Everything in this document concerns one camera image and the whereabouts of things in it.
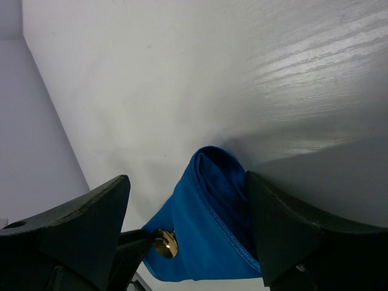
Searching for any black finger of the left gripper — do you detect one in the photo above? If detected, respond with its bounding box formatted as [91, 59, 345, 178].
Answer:
[110, 230, 152, 290]

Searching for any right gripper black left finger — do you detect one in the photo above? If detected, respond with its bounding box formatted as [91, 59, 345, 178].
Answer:
[1, 175, 130, 290]

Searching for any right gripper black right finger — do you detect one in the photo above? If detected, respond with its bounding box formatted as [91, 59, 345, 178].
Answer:
[244, 172, 387, 290]

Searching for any gold spoon green handle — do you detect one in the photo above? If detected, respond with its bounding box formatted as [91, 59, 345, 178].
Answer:
[152, 229, 178, 259]

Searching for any blue cloth napkin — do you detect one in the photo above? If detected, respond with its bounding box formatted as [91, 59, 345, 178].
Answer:
[142, 146, 262, 282]

